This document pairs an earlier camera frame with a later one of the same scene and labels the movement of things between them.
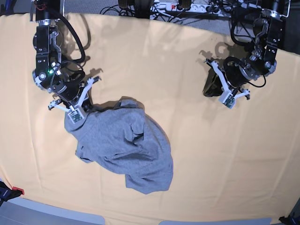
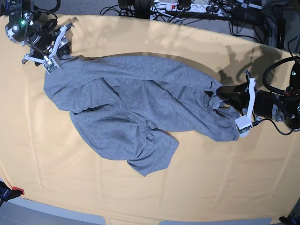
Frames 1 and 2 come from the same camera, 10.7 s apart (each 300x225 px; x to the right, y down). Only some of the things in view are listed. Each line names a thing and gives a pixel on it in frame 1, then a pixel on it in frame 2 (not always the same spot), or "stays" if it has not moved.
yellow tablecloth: [240, 163] stays
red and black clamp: [6, 193] stays
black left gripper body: [66, 84] to [41, 37]
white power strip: [174, 7] stays
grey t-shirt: [123, 138] to [133, 102]
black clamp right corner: [293, 219] stays
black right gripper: [236, 74] to [266, 104]
